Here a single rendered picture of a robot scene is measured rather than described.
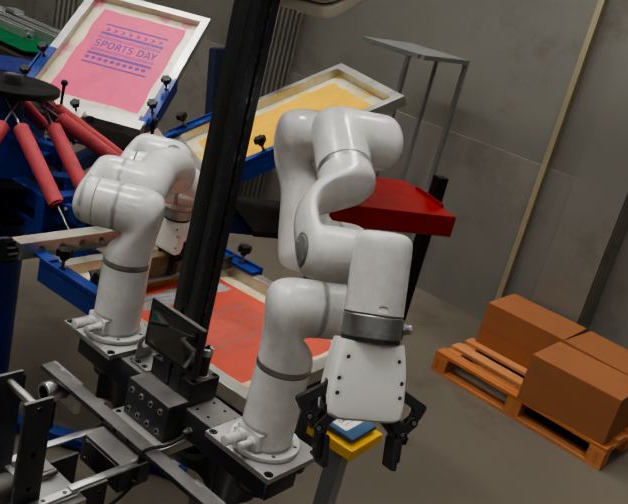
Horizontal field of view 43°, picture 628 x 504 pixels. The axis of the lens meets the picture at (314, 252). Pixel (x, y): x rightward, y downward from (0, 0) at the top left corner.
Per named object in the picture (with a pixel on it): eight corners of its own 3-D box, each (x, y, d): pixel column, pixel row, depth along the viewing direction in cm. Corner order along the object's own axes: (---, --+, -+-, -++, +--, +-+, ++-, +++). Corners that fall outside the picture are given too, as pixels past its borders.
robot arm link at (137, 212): (149, 277, 157) (163, 200, 152) (82, 262, 156) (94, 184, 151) (159, 260, 166) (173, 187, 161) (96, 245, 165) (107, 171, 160)
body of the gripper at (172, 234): (155, 208, 230) (149, 244, 233) (180, 221, 224) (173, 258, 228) (175, 205, 236) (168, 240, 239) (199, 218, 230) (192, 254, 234)
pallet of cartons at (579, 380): (651, 430, 443) (678, 371, 431) (603, 473, 388) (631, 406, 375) (489, 344, 501) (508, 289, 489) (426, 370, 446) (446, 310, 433)
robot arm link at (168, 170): (204, 135, 184) (122, 115, 183) (168, 207, 151) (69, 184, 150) (194, 190, 191) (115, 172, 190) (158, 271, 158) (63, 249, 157)
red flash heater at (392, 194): (399, 202, 372) (406, 177, 368) (449, 240, 333) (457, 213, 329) (277, 187, 346) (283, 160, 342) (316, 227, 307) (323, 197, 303)
